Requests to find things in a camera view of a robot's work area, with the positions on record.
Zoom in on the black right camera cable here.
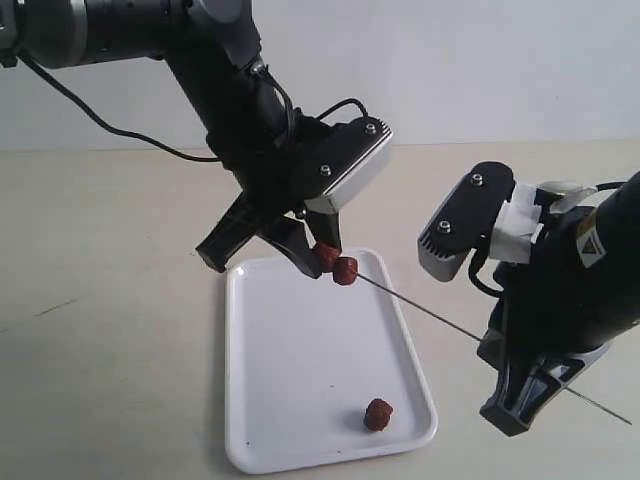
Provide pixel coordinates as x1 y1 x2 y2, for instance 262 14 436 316
467 247 506 299

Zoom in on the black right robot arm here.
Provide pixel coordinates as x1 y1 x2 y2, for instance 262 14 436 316
477 176 639 437

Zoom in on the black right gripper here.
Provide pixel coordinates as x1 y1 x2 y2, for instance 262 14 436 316
477 199 639 437

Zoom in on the white rectangular plastic tray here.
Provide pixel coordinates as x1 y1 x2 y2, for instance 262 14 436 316
225 248 438 474

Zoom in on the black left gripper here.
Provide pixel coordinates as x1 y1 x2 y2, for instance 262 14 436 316
196 111 346 279

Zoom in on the thin metal skewer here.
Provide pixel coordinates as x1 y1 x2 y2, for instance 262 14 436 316
356 273 633 426

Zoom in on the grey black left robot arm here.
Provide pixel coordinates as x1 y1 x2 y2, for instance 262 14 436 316
1 1 333 278

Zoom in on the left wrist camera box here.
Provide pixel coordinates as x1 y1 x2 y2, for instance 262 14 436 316
288 117 393 215

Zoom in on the dark red meatball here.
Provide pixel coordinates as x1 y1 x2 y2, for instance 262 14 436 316
332 256 359 286

